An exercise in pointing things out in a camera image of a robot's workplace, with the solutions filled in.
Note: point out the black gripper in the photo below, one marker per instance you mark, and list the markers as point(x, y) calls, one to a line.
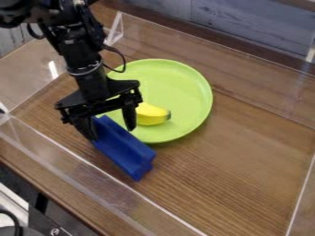
point(100, 94)

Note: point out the blue plastic block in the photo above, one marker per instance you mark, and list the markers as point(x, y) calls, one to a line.
point(122, 148)

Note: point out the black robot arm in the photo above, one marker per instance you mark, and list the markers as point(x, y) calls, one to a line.
point(74, 33)

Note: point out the green plate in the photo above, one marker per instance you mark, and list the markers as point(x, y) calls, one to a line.
point(173, 86)

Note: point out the yellow toy banana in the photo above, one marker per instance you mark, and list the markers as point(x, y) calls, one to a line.
point(151, 115)

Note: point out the black device with screw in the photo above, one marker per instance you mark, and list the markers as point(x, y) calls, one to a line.
point(45, 226)

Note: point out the clear acrylic enclosure wall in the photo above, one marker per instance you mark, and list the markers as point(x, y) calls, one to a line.
point(235, 179)

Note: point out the clear acrylic corner bracket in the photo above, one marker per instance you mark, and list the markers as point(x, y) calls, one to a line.
point(114, 31)

